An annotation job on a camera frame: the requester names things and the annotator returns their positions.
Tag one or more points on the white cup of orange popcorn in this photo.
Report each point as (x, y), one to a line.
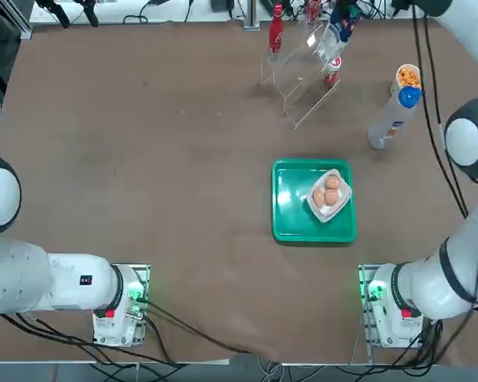
(408, 75)

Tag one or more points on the blue white milk carton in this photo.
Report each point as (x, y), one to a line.
(339, 30)

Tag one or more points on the small red jar white lid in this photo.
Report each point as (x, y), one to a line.
(333, 67)

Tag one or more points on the clear acrylic display stand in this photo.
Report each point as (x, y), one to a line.
(298, 79)

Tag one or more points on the green plastic tray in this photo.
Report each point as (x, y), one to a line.
(291, 207)

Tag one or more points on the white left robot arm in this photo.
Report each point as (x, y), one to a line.
(24, 278)

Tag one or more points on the red cola bottle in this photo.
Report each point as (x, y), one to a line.
(275, 36)
(313, 10)

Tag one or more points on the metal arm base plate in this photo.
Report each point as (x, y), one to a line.
(142, 271)
(365, 330)

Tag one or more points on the white egg container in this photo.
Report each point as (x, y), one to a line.
(322, 213)

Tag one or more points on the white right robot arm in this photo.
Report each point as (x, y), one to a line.
(422, 286)

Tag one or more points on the clear bottle blue cap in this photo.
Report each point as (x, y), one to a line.
(390, 119)

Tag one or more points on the aluminium frame post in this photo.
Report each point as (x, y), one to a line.
(251, 14)

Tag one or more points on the brown egg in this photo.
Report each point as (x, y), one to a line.
(332, 197)
(319, 197)
(332, 182)

